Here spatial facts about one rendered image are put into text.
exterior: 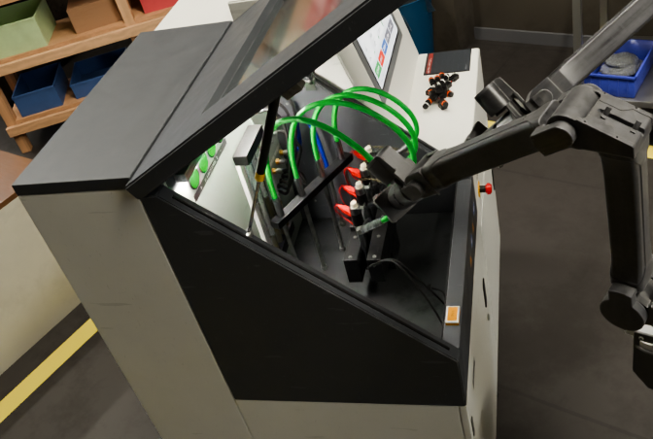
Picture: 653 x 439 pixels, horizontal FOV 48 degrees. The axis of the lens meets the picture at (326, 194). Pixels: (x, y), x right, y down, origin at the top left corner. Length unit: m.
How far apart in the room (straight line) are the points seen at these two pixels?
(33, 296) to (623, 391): 2.50
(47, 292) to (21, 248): 0.27
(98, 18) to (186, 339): 3.41
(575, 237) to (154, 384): 2.01
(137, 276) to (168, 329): 0.18
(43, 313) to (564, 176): 2.53
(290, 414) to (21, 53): 3.58
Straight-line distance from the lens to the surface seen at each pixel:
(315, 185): 1.98
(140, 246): 1.62
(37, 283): 3.62
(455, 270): 1.86
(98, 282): 1.76
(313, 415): 1.92
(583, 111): 1.12
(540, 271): 3.20
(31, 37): 5.01
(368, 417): 1.88
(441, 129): 2.32
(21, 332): 3.66
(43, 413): 3.39
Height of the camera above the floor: 2.23
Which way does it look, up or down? 36 degrees down
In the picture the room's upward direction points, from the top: 16 degrees counter-clockwise
